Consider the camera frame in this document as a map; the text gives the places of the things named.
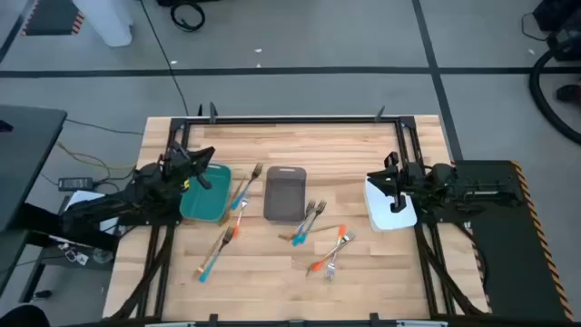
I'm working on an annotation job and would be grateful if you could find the black equipment case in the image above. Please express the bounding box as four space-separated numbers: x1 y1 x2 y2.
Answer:
531 0 581 63

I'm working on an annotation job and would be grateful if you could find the yellow floor cable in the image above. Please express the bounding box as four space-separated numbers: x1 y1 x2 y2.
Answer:
54 139 137 173

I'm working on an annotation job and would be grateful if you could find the white paper sheet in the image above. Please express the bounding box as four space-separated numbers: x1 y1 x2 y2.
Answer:
65 190 120 235

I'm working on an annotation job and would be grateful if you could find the dark shoe-like object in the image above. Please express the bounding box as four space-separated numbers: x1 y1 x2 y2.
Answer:
556 83 581 104

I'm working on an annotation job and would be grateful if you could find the coiled black cable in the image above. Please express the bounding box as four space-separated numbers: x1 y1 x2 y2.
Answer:
169 1 207 34

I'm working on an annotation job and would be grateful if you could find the teal plastic bin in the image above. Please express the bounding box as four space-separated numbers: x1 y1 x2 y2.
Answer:
179 163 232 223

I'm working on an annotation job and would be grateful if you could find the grey translucent plastic bin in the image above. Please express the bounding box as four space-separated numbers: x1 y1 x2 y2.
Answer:
262 165 308 223

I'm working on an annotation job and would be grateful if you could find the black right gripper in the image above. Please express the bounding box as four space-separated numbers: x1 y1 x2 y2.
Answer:
366 152 415 213

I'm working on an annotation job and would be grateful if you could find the black hazard-striped platform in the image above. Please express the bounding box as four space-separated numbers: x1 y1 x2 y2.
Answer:
453 158 576 322

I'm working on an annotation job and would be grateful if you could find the black aluminium table frame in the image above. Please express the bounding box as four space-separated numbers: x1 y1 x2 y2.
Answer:
111 115 489 322

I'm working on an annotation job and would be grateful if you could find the white pillar base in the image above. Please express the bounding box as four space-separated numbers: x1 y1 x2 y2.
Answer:
72 0 133 48

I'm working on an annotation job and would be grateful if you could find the white tagged cable bundle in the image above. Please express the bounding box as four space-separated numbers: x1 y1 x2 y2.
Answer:
57 243 91 268

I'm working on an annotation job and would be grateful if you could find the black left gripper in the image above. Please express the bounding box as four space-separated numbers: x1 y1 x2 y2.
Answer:
168 140 216 191

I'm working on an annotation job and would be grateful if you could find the white plastic bin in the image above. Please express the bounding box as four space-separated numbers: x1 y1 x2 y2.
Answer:
362 174 419 233

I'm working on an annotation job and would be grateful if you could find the black power adapter brick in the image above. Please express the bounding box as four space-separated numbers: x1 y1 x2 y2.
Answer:
57 176 94 193

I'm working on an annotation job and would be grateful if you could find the long black floor cable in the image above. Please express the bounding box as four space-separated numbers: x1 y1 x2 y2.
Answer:
138 0 191 117

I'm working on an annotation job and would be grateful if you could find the grey floor cable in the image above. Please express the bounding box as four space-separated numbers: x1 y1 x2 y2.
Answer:
64 118 144 136

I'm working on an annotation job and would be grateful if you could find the thick black hose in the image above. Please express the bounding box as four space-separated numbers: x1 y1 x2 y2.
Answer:
528 37 581 146

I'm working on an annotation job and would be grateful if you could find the black hazard-striped floor mat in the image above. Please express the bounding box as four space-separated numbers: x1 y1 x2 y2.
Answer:
20 0 86 37

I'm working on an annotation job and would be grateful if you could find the black rounded chair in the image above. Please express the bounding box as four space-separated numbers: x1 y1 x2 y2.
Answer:
0 303 52 327

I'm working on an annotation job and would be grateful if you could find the black desk support beam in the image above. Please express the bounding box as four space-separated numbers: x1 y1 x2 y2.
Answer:
0 202 120 303

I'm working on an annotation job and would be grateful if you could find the black desk top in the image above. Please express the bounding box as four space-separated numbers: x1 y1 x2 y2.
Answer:
0 104 68 233

